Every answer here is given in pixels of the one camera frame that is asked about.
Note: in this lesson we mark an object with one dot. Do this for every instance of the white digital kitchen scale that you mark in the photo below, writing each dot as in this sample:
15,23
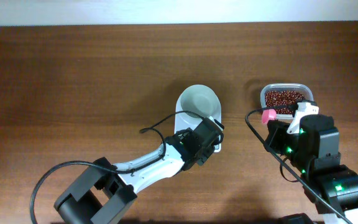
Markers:
185,119

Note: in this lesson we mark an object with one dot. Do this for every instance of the red adzuki beans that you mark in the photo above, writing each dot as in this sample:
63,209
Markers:
286,97

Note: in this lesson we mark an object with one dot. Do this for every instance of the white round bowl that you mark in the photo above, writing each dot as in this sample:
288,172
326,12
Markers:
201,100

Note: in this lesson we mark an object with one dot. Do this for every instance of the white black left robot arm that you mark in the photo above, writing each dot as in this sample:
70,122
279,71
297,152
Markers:
104,192

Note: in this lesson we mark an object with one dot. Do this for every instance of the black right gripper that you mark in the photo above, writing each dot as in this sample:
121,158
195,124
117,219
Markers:
274,135

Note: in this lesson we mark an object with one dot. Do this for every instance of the pink measuring scoop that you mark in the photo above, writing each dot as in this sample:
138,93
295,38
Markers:
268,115

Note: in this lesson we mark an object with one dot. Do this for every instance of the clear plastic container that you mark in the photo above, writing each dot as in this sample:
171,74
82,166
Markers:
285,86

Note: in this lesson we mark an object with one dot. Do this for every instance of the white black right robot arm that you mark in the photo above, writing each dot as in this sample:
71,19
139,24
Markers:
314,151

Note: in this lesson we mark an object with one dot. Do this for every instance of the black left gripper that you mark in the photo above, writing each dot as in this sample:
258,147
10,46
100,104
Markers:
206,154

